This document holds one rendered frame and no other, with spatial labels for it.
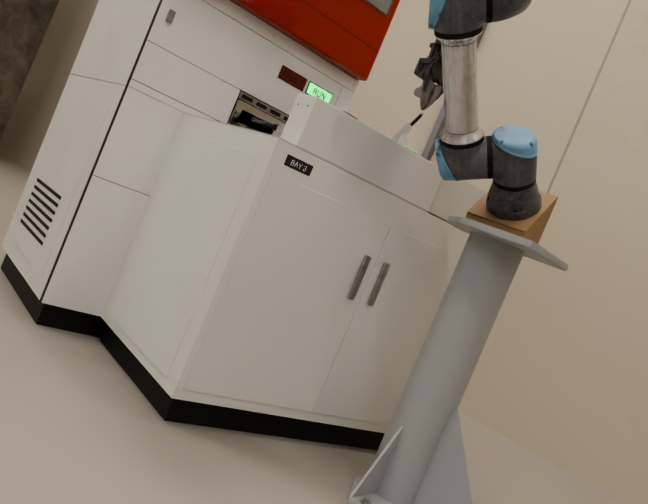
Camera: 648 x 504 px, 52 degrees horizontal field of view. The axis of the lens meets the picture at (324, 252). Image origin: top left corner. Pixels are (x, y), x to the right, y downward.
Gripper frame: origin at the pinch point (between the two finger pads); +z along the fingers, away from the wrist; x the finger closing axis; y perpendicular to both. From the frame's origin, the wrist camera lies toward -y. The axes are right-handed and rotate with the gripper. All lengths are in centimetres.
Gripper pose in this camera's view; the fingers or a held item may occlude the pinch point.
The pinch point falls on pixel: (425, 106)
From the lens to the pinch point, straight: 209.3
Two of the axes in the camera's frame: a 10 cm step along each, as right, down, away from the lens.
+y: -5.6, -2.7, 7.8
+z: -3.8, 9.2, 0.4
